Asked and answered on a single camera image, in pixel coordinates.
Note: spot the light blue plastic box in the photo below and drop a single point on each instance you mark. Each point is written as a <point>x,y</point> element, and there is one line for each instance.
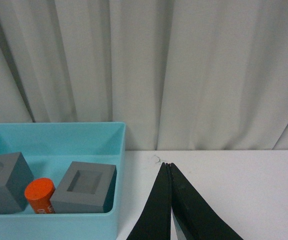
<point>49,149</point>

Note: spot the orange cylinder part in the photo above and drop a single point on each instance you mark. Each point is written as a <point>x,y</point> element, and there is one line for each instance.
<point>38,193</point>

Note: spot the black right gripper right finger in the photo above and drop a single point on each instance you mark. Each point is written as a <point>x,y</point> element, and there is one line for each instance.
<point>199,220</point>

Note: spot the gray block with round hole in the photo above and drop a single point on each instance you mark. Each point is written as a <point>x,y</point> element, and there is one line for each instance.
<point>15,175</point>

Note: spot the white curtain backdrop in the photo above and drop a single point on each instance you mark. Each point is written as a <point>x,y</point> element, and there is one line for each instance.
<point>181,74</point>

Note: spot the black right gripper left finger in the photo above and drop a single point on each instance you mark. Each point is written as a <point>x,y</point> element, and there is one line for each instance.
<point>154,222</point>

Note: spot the gray block with square hole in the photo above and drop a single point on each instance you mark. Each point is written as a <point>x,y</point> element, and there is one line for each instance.
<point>85,188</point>

